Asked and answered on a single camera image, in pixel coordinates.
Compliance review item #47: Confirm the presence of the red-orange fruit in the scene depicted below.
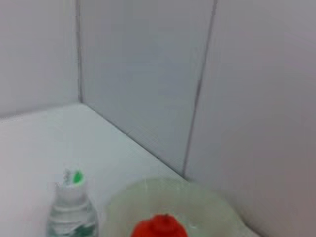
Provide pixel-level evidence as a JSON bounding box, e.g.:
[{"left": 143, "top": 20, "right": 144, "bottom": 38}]
[{"left": 130, "top": 214, "right": 187, "bottom": 237}]

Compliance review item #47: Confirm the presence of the green glass fruit plate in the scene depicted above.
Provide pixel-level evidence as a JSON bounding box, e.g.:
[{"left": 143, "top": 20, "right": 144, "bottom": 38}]
[{"left": 103, "top": 176, "right": 260, "bottom": 237}]

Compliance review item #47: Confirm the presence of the clear water bottle green label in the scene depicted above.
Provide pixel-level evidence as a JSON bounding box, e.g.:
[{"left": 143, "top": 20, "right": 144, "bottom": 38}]
[{"left": 46, "top": 167, "right": 99, "bottom": 237}]

